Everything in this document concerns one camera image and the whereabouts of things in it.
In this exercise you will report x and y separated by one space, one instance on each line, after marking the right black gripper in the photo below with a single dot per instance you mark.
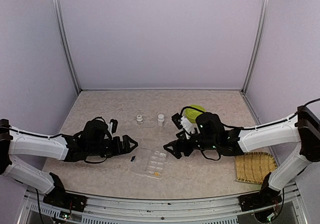
176 144

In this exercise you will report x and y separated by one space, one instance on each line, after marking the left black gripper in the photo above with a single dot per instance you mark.
119 150

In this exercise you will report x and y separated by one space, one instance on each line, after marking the clear plastic pill organizer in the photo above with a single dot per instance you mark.
148 161

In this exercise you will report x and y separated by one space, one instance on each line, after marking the small white pill bottle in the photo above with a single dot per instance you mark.
139 119

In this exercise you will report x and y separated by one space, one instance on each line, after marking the large white pill bottle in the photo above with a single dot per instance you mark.
160 120

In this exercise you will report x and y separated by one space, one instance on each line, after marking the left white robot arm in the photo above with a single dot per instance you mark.
95 140

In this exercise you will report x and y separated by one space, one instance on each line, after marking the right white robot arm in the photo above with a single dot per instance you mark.
210 134

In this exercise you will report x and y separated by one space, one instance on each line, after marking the green plastic bowl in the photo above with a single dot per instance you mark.
192 114

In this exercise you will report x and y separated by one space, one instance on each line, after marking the woven bamboo tray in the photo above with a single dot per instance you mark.
252 167

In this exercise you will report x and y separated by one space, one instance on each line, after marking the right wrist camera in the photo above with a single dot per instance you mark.
182 123

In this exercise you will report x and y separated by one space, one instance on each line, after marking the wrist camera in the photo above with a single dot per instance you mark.
111 128
182 123

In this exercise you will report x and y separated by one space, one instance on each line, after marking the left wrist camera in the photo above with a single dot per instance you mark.
111 128

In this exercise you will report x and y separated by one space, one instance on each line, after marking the aluminium front rail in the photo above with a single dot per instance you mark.
114 210

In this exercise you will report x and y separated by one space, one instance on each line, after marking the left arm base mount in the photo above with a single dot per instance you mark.
59 197

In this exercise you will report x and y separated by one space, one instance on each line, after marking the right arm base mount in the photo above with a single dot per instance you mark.
263 198

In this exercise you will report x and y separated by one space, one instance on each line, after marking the right aluminium frame post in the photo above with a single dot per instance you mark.
256 45

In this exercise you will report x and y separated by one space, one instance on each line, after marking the aluminium frame post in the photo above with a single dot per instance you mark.
65 45
256 45

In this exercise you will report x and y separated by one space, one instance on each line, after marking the left aluminium frame post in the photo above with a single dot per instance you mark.
65 45

